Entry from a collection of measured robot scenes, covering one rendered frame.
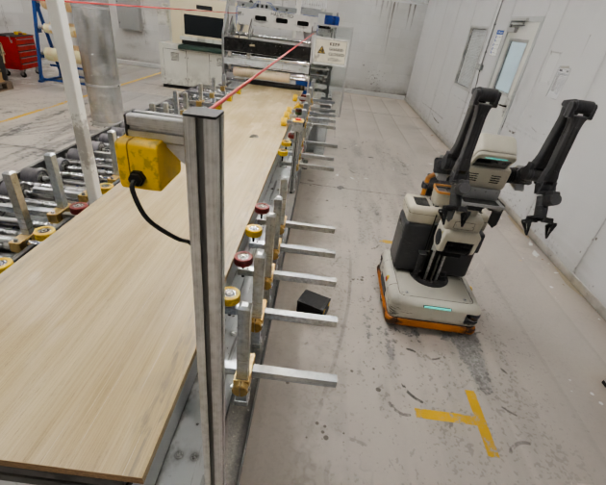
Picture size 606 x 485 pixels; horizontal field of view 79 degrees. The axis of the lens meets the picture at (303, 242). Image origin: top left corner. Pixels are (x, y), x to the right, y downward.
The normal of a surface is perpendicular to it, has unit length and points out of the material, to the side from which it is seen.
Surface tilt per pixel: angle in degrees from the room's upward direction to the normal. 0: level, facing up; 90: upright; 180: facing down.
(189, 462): 0
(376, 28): 90
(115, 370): 0
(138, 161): 90
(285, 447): 0
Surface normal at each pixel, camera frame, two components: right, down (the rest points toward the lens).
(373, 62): -0.07, 0.52
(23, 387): 0.11, -0.85
